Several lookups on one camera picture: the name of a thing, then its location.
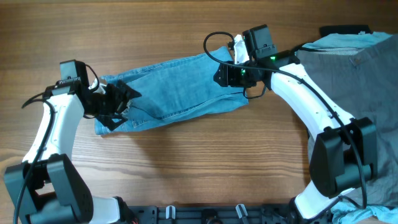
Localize black cable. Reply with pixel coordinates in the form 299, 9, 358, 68
203, 31, 368, 210
12, 63, 100, 224

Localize light blue denim jeans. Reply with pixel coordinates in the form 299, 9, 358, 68
103, 47, 248, 132

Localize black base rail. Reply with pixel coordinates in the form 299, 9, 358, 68
129, 204, 291, 224

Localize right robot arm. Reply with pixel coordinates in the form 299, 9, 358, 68
213, 25, 378, 223

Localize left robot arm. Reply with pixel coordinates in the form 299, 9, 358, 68
4, 60, 141, 223

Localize grey trousers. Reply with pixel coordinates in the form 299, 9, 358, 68
297, 35, 397, 207

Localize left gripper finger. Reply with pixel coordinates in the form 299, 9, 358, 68
96, 114, 127, 131
115, 80, 142, 101

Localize black garment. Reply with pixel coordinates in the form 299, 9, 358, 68
289, 24, 373, 58

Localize right black cable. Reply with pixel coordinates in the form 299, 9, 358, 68
203, 31, 368, 210

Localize light blue shirt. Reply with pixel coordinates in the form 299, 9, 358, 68
297, 32, 397, 223

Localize left black cable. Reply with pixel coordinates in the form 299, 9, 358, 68
12, 63, 100, 224

